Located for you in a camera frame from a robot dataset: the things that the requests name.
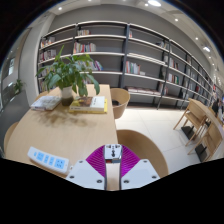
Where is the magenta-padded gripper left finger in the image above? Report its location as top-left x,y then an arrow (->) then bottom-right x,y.
65,145 -> 107,191

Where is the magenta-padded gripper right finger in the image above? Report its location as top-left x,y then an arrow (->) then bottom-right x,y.
119,145 -> 161,191

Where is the round-backed wooden chair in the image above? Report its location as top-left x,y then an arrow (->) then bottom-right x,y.
110,87 -> 131,120
116,129 -> 170,179

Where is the white power strip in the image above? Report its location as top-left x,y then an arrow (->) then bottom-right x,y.
27,146 -> 71,175

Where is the yellow book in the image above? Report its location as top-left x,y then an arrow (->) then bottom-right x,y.
68,99 -> 109,115

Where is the slatted wooden chair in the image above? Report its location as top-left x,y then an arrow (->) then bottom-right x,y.
173,108 -> 201,140
188,123 -> 223,157

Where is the open magazine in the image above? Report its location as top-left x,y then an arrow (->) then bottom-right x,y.
30,95 -> 62,112

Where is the light wooden side table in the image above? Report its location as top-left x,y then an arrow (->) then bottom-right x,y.
188,98 -> 224,162

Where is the potted green plant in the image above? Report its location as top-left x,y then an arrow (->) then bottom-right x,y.
35,44 -> 101,107

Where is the person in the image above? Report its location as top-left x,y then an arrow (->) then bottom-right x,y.
211,98 -> 221,116

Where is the small green floor plant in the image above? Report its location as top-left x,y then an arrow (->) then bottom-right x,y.
12,79 -> 26,96

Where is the grey bookshelf unit with books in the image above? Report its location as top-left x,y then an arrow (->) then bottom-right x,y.
36,20 -> 224,111

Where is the group of ceiling lights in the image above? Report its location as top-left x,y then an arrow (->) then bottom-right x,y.
57,0 -> 213,53

